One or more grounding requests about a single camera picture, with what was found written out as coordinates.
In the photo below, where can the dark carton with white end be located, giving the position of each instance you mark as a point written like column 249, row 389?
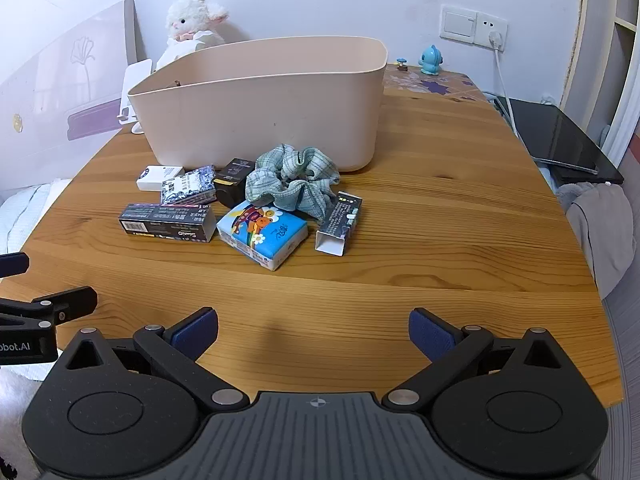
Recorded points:
column 340, row 222

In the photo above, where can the green checked scrunchie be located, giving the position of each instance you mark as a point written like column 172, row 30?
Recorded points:
column 295, row 180

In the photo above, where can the white shelf unit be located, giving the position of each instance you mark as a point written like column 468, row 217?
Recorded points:
column 610, row 60

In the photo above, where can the long black carton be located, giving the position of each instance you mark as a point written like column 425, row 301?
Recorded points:
column 165, row 222

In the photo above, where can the small black box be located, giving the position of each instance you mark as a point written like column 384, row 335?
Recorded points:
column 232, row 182

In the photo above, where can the white quilted blanket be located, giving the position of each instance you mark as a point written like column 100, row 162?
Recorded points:
column 25, row 215

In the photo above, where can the white wall socket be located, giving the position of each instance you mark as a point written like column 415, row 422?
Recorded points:
column 492, row 27

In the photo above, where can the floral table mat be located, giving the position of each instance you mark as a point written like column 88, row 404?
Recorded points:
column 440, row 85

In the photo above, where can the black glossy panel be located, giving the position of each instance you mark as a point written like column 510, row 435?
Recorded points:
column 555, row 130

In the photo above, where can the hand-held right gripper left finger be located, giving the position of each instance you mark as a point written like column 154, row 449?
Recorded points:
column 196, row 332

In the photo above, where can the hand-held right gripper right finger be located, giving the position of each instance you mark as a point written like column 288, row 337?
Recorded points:
column 431, row 332

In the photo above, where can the blue toy figurine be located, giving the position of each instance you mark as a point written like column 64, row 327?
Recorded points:
column 430, row 60

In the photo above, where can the white wall switch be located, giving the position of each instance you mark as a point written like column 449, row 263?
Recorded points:
column 457, row 22

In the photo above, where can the white phone stand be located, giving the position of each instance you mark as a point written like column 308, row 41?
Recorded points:
column 136, row 85

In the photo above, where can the blue white patterned box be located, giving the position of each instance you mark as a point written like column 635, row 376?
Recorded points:
column 189, row 187

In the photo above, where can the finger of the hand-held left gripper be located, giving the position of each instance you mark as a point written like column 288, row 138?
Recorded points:
column 70, row 301
column 14, row 263

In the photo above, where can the beige plastic storage bin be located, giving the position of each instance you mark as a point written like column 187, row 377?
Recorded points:
column 260, row 120

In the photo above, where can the grey cloth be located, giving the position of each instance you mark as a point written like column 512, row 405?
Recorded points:
column 600, row 230

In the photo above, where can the small white box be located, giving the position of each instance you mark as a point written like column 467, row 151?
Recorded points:
column 157, row 178

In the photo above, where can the slim grey tablet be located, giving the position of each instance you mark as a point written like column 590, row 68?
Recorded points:
column 567, row 165

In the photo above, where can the white plush lamb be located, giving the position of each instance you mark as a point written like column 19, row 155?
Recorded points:
column 192, row 22

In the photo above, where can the small mushroom figurine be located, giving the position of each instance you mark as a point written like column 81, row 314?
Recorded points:
column 401, row 64

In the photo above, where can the pale floral headboard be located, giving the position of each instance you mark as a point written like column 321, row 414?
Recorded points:
column 55, row 90

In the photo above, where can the colourful cartoon tissue pack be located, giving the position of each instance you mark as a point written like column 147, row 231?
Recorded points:
column 260, row 232

